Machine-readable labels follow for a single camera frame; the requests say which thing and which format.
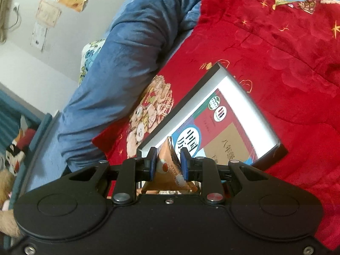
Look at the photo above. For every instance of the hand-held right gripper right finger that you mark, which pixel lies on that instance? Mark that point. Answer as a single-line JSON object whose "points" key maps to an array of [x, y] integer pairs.
{"points": [[185, 166]]}

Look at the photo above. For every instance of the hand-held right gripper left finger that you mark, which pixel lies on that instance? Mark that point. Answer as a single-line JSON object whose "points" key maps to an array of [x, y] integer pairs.
{"points": [[152, 164]]}

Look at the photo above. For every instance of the orange snack packet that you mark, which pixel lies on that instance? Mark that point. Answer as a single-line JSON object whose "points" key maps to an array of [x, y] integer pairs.
{"points": [[170, 171]]}

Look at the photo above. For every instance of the colourful textbook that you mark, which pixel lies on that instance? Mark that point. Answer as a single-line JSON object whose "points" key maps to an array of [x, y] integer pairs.
{"points": [[228, 138]]}

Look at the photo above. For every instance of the blue quilt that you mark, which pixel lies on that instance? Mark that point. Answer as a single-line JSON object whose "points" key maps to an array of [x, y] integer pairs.
{"points": [[127, 58]]}

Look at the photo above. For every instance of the cartoon print pillow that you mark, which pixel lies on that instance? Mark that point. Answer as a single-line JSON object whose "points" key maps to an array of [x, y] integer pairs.
{"points": [[89, 55]]}

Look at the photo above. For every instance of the red white plush toy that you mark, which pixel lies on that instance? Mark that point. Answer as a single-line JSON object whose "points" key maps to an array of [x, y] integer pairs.
{"points": [[21, 143]]}

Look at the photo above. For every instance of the red printed blanket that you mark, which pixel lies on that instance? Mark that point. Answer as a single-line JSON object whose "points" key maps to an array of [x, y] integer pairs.
{"points": [[292, 85]]}

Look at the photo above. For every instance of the brown plush toy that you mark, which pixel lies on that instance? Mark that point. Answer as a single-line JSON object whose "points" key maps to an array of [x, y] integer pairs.
{"points": [[5, 186]]}

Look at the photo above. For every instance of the white wall paper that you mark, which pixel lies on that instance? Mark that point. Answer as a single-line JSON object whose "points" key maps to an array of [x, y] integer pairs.
{"points": [[39, 36]]}

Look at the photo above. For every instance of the framed wall certificate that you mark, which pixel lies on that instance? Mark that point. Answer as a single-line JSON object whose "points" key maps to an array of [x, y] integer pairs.
{"points": [[49, 12]]}

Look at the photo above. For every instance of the white wall socket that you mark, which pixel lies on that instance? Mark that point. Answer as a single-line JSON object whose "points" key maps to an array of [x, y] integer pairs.
{"points": [[16, 7]]}

